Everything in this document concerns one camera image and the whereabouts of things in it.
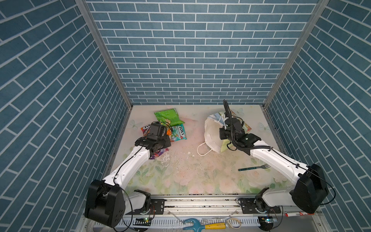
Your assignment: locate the purple Fox's berries candy bag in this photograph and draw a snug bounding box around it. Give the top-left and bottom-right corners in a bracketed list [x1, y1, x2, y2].
[149, 148, 169, 160]

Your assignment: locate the floral paper gift bag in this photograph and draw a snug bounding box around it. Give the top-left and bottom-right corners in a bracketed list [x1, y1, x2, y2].
[197, 111, 252, 157]

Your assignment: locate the teal Fox's mint candy bag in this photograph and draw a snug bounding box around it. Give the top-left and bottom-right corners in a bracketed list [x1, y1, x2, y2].
[170, 124, 186, 142]

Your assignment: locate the green chips bag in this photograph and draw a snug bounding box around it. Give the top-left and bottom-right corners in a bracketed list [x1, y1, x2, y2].
[154, 108, 184, 127]

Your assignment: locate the orange Fox's fruits candy bag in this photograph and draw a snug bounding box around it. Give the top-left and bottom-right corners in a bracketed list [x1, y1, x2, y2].
[141, 124, 151, 136]

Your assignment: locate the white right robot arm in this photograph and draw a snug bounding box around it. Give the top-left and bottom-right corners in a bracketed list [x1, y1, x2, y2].
[219, 100, 330, 214]

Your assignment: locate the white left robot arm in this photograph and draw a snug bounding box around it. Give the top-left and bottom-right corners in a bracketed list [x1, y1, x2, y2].
[84, 121, 171, 228]

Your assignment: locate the rubber band loop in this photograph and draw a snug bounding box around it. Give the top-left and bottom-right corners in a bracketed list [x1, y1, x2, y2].
[226, 217, 243, 229]

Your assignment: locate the red white marker pen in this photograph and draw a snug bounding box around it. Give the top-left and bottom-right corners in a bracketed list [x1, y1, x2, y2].
[285, 212, 314, 217]

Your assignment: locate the teal handled fork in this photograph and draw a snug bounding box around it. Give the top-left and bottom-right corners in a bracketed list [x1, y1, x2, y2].
[238, 164, 271, 172]

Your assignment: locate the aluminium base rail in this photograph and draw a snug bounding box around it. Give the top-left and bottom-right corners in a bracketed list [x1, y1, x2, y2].
[83, 194, 322, 230]

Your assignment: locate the teal yellow handled tool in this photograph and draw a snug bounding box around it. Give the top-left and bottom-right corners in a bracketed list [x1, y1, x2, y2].
[183, 218, 227, 232]

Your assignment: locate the aluminium corner post right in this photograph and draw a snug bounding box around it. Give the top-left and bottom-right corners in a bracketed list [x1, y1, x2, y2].
[262, 0, 331, 109]

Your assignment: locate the aluminium corner post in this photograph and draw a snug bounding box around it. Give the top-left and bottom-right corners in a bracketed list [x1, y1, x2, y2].
[75, 0, 133, 111]
[262, 0, 331, 109]

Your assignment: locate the aluminium corner post left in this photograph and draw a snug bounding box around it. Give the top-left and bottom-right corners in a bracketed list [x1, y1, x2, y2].
[75, 0, 133, 111]

